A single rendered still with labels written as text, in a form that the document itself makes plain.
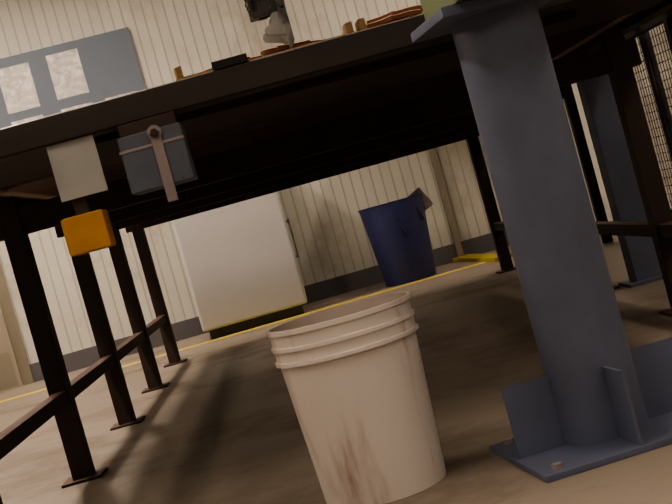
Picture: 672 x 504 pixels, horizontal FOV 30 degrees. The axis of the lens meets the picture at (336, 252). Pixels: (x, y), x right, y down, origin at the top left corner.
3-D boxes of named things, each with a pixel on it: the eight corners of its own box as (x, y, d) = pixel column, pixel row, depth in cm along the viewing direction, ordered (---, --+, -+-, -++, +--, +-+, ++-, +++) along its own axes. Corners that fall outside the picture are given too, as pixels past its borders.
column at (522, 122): (741, 421, 228) (617, -43, 225) (547, 483, 223) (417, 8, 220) (657, 398, 266) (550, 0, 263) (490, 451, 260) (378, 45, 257)
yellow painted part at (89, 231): (112, 245, 259) (80, 135, 258) (69, 257, 259) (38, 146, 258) (117, 245, 267) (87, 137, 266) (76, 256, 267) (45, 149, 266)
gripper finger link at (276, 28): (271, 54, 279) (260, 21, 282) (296, 46, 279) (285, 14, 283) (270, 46, 276) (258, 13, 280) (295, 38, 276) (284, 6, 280)
